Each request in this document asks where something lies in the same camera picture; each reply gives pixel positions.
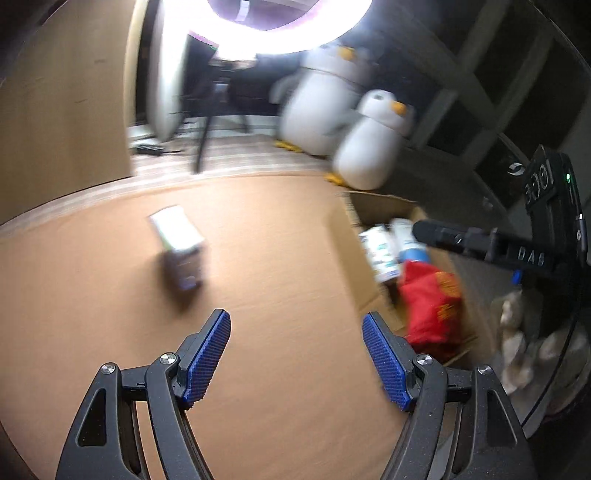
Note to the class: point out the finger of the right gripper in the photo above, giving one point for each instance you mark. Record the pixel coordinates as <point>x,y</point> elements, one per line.
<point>494,247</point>

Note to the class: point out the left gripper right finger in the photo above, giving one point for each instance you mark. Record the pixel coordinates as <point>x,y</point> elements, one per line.
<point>488,441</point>

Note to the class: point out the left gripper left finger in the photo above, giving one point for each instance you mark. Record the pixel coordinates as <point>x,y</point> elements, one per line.
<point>104,440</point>

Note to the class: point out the red drawstring cloth bag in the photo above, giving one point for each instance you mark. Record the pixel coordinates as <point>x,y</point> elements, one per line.
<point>434,305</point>

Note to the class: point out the white Aqua sunscreen tube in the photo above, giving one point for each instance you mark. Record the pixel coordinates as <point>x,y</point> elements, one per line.
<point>407,247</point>

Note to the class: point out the patterned white tissue pack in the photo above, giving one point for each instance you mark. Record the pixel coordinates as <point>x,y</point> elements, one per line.
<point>378,245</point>

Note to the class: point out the dark shelving unit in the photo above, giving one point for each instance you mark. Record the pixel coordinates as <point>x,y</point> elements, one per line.
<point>492,80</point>

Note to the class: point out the brown cardboard box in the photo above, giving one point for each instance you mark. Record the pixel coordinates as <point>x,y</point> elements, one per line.
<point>359,230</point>

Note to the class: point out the clear silver rectangular box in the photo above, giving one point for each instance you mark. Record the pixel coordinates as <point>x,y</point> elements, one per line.
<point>183,247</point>

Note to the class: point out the small white penguin plush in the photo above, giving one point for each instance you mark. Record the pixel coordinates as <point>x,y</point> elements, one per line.
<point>371,137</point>

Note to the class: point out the large white penguin plush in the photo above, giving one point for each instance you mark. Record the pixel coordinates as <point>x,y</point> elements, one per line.
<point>328,83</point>

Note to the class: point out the black power strip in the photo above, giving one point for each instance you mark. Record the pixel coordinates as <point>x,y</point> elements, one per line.
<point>148,149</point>

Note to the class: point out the wooden headboard panel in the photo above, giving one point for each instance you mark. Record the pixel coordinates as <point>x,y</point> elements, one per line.
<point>67,101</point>

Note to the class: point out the black tripod stand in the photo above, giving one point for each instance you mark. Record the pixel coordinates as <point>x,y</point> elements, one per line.
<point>211,92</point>

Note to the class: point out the bright ring light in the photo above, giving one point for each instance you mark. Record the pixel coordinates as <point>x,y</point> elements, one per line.
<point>233,33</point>

